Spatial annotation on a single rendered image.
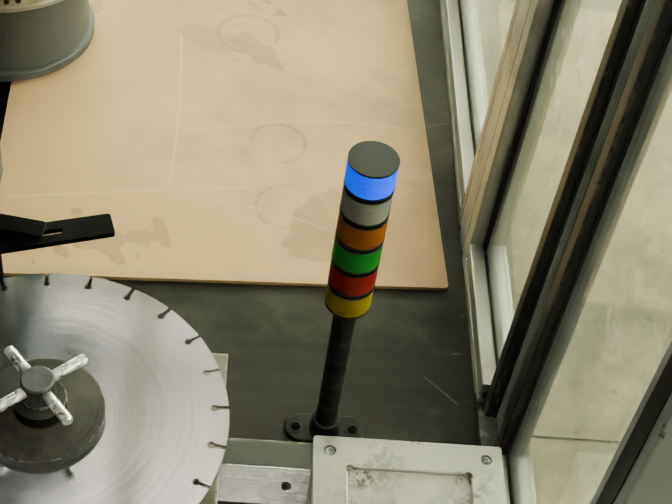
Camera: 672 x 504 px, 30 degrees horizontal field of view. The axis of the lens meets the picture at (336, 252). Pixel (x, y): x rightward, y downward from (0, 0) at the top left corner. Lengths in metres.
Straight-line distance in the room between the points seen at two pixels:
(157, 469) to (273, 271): 0.47
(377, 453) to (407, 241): 0.44
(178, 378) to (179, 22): 0.80
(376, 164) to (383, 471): 0.30
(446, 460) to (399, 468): 0.05
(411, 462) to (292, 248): 0.44
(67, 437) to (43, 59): 0.74
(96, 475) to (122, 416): 0.06
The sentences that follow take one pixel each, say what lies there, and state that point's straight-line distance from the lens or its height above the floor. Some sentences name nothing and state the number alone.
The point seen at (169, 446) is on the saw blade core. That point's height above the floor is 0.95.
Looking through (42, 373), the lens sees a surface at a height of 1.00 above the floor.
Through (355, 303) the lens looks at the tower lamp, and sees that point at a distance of 1.18.
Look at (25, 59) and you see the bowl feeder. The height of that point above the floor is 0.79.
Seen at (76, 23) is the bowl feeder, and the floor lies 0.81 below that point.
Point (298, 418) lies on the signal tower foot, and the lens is 1.38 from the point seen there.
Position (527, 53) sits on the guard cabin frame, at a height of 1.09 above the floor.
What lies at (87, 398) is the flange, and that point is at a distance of 1.14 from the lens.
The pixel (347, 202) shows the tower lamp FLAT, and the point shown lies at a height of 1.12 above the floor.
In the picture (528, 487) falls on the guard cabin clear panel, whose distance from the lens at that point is 1.26.
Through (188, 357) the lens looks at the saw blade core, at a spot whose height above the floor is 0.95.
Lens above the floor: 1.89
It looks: 47 degrees down
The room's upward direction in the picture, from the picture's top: 9 degrees clockwise
